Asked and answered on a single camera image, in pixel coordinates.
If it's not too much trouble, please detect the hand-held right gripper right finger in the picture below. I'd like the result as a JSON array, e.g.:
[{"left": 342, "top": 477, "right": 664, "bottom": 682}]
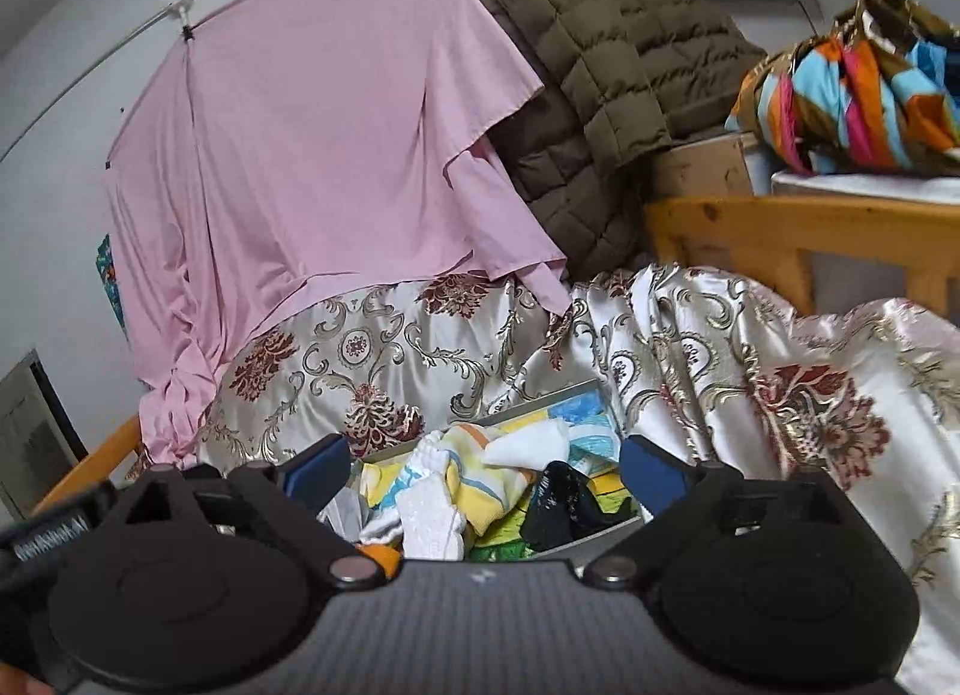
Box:
[{"left": 583, "top": 435, "right": 850, "bottom": 589}]

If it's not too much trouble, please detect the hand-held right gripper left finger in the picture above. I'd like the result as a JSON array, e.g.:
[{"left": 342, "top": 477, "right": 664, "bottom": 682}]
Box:
[{"left": 122, "top": 432, "right": 385, "bottom": 589}]

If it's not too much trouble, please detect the plastic bag with blue print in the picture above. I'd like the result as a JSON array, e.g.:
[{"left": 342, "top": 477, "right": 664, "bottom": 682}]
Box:
[{"left": 551, "top": 395, "right": 614, "bottom": 476}]

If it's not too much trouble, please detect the black patterned sock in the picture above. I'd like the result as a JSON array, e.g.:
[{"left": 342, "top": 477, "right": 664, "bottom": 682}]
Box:
[{"left": 519, "top": 461, "right": 625, "bottom": 551}]

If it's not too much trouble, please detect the white quilted cloth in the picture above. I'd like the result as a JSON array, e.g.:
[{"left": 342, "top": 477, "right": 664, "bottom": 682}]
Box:
[{"left": 360, "top": 436, "right": 471, "bottom": 562}]

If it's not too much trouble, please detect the grey tray with cartoon picture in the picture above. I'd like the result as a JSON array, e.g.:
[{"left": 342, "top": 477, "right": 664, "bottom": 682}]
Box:
[{"left": 349, "top": 378, "right": 647, "bottom": 570}]

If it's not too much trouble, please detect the striped towel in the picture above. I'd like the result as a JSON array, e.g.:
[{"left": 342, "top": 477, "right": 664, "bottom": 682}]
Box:
[{"left": 360, "top": 422, "right": 572, "bottom": 540}]

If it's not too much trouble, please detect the grey framed panel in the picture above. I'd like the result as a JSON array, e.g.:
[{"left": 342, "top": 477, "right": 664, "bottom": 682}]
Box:
[{"left": 0, "top": 346, "right": 89, "bottom": 517}]

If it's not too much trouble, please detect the floral satin blanket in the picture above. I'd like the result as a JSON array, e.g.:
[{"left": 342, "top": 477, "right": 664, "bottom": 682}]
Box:
[{"left": 124, "top": 262, "right": 960, "bottom": 695}]

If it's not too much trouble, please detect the pink hanging sheet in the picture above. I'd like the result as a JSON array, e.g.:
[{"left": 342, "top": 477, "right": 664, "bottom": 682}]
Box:
[{"left": 105, "top": 0, "right": 572, "bottom": 469}]

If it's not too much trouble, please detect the brown quilted jacket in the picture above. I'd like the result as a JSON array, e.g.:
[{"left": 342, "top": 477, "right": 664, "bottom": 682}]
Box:
[{"left": 469, "top": 0, "right": 767, "bottom": 285}]

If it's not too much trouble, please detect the multicoloured patterned cloth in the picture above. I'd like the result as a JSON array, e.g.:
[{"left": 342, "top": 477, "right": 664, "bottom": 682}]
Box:
[{"left": 726, "top": 0, "right": 960, "bottom": 176}]

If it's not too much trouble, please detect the wooden bed rail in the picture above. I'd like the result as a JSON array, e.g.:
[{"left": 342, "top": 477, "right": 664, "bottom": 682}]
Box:
[
  {"left": 643, "top": 194, "right": 960, "bottom": 319},
  {"left": 30, "top": 412, "right": 145, "bottom": 517}
]

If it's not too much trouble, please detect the blue patterned wall poster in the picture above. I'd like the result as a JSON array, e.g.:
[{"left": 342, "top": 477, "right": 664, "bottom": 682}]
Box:
[{"left": 95, "top": 232, "right": 130, "bottom": 349}]

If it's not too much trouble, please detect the white curtain wire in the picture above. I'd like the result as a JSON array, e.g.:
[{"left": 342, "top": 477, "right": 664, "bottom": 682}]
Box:
[{"left": 0, "top": 0, "right": 392, "bottom": 165}]

